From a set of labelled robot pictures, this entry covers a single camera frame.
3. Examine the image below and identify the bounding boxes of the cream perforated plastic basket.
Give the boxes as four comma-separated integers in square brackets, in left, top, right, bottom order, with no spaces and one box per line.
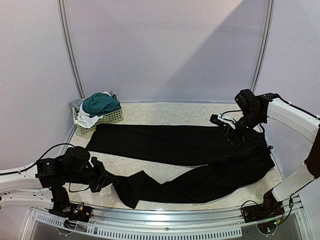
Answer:
[71,107,124,134]

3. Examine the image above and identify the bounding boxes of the white garment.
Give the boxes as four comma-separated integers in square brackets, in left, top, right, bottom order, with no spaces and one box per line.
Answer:
[75,91,112,128]

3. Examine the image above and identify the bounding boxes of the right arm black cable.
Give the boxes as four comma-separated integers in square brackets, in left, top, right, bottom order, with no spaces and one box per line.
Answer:
[221,109,266,135]

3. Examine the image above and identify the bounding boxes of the left aluminium corner post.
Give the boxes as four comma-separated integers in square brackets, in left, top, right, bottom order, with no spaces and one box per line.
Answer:
[57,0,85,98]

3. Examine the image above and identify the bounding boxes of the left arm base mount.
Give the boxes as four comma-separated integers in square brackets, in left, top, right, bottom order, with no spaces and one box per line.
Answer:
[48,201,93,230]

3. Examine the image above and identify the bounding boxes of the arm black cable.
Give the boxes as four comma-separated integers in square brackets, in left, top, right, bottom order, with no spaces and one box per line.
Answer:
[221,109,266,135]
[18,142,76,173]

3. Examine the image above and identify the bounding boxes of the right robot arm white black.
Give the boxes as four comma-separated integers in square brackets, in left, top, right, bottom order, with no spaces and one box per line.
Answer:
[234,89,320,202]

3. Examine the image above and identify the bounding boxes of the black trousers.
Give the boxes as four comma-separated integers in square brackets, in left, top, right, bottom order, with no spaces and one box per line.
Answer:
[86,124,275,209]

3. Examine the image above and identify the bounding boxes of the aluminium corner post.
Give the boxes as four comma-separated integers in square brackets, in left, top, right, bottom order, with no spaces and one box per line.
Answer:
[57,0,85,98]
[250,0,275,93]

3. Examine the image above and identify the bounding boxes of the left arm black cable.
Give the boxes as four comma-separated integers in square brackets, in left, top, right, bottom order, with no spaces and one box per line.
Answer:
[18,142,76,173]

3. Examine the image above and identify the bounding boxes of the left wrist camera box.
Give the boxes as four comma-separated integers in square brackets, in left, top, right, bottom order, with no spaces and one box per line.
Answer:
[61,146,91,176]

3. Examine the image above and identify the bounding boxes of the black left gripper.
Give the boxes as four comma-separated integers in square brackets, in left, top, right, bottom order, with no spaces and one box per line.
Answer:
[64,159,118,193]

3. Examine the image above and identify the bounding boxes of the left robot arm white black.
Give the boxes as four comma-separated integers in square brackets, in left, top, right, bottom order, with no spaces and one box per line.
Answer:
[0,156,108,217]

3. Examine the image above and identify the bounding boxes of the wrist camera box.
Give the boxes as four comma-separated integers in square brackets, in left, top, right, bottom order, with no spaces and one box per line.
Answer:
[209,113,236,130]
[61,146,91,176]

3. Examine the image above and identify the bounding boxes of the teal green garment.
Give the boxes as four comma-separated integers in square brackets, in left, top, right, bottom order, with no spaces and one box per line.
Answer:
[82,92,121,118]

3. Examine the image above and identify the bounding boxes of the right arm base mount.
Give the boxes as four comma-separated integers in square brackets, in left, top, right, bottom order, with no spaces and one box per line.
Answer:
[240,190,295,236]

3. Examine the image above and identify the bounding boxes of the right aluminium corner post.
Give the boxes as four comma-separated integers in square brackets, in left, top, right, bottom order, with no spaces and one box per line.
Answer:
[250,0,275,93]

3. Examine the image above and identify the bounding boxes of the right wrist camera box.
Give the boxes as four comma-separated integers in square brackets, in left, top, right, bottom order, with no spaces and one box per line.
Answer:
[209,113,236,130]

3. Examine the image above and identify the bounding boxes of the aluminium front rail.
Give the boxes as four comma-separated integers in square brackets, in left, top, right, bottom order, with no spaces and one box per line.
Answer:
[23,197,312,240]

